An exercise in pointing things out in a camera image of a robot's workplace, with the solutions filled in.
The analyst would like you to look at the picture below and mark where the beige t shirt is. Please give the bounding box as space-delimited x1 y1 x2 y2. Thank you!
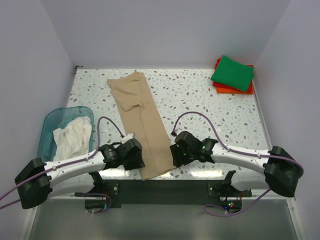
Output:
107 71 175 180

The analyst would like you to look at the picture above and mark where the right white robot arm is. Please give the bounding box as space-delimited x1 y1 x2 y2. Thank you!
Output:
170 131 303 198

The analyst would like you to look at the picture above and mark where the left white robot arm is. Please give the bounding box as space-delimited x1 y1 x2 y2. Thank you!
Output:
14 138 145 209

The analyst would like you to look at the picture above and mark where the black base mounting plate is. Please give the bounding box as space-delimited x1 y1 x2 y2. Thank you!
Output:
74 178 252 215

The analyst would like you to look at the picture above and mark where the white cloth in basket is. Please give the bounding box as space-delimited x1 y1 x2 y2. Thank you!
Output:
53 116 92 162

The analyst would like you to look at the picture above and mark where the folded orange t shirt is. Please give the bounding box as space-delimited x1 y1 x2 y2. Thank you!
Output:
214 57 255 95

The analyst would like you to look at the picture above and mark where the teal plastic basket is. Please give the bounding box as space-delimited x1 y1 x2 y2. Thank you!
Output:
37 106 94 162

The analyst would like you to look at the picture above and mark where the folded green t shirt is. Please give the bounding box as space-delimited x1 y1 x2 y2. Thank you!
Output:
210 55 254 92

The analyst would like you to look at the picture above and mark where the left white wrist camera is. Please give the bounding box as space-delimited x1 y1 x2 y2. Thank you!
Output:
120 132 136 144

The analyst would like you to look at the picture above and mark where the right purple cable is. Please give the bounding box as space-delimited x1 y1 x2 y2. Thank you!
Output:
170 111 305 217

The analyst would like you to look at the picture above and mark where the purple cable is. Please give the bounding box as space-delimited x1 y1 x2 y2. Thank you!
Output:
170 111 305 217
0 116 126 210

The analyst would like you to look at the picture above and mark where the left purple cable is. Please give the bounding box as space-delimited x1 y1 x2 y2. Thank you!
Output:
0 116 126 210

